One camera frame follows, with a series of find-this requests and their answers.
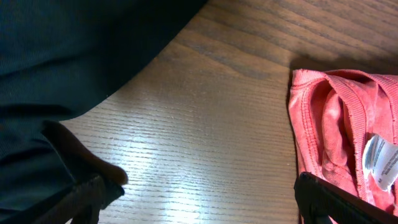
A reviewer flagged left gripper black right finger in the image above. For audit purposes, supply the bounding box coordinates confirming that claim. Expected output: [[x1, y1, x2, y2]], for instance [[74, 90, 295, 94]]
[[294, 172, 397, 224]]

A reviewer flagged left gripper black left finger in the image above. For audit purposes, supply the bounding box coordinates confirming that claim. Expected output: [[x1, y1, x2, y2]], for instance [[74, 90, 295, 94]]
[[32, 175, 124, 224]]

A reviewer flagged red orange printed t-shirt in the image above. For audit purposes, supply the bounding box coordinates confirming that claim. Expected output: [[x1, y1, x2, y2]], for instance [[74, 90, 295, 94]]
[[289, 69, 397, 215]]

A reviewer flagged black garment with white logo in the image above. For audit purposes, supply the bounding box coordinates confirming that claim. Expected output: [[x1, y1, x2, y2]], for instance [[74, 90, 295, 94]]
[[1, 0, 205, 223]]

